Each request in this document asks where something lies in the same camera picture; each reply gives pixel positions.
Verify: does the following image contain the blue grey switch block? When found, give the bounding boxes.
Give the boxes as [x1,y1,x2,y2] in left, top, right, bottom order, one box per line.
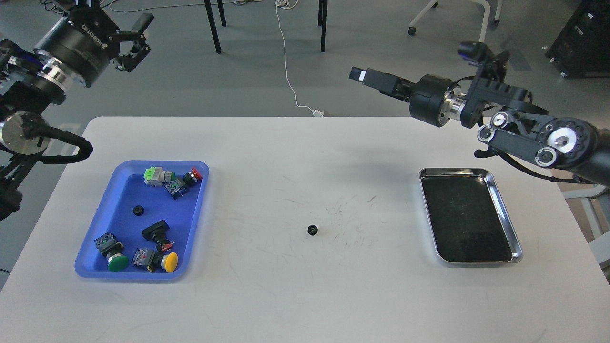
[165,178,189,200]

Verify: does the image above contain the black table leg right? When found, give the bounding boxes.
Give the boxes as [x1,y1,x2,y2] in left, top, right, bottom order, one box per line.
[317,0,328,53]

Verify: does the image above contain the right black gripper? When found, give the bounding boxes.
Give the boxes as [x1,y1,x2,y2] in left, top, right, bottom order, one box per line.
[349,67,454,127]

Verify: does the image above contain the black floor cable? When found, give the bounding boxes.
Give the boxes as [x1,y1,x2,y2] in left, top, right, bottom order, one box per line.
[41,0,110,15]

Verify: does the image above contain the yellow push button switch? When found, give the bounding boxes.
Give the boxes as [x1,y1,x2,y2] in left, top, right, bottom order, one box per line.
[131,248,179,273]

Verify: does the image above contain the green white push button switch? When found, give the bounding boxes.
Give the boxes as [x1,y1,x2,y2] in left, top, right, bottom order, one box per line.
[143,167,176,187]

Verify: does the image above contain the green mushroom push button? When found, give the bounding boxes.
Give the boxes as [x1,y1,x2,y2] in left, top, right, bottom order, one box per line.
[94,232,129,272]

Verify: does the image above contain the black table leg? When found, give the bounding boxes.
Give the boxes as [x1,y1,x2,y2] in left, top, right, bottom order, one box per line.
[317,0,328,53]
[204,0,227,54]

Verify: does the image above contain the red push button switch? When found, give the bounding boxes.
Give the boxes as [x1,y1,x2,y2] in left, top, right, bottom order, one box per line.
[182,167,203,187]

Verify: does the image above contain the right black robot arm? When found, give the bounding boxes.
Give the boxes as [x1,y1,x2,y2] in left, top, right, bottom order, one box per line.
[349,57,609,187]

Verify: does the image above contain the silver metal tray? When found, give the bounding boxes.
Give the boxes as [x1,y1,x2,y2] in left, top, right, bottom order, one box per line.
[419,168,523,266]

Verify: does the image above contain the blue plastic tray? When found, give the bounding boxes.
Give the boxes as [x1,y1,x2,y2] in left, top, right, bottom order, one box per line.
[74,160,210,282]

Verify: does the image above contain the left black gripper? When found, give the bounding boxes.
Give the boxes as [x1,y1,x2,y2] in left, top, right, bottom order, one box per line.
[33,0,154,87]

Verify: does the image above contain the black equipment case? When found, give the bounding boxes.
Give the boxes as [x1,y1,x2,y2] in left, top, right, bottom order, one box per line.
[545,0,610,78]

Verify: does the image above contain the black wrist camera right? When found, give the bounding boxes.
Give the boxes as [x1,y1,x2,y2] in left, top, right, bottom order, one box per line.
[458,41,510,72]

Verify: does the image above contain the black table leg left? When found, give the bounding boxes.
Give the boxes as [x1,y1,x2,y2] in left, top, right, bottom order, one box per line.
[204,0,227,54]

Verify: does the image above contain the black square switch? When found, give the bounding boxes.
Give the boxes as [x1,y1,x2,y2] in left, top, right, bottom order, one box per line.
[141,220,173,252]

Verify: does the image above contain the white cable on floor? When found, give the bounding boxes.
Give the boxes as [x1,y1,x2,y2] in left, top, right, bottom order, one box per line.
[275,0,325,118]

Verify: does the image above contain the white office chair base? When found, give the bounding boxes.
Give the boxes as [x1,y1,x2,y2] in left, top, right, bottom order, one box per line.
[406,0,505,43]

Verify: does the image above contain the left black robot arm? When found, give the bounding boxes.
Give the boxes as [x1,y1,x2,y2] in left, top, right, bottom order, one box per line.
[0,0,154,219]

